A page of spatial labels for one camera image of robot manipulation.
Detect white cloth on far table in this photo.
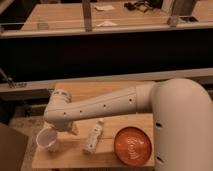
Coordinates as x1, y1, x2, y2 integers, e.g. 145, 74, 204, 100
97, 21, 118, 27

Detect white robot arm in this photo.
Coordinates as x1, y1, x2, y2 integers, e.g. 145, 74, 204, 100
44, 78, 213, 171

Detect black items on far table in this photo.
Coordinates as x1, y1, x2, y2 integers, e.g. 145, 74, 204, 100
124, 0, 153, 13

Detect orange ceramic plate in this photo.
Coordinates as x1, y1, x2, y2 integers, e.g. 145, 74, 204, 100
114, 127, 152, 167

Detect metal post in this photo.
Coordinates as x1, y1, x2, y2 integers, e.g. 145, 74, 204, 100
82, 0, 92, 32

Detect white plastic bottle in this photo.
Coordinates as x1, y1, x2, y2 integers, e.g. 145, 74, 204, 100
82, 118, 104, 154

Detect white paper on far table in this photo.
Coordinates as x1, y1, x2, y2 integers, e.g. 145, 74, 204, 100
94, 5, 115, 11

